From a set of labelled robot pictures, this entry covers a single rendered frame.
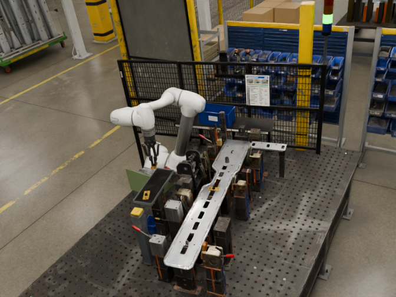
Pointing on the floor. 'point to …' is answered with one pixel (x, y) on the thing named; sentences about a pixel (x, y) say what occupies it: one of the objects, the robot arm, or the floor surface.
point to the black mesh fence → (232, 95)
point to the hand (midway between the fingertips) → (153, 160)
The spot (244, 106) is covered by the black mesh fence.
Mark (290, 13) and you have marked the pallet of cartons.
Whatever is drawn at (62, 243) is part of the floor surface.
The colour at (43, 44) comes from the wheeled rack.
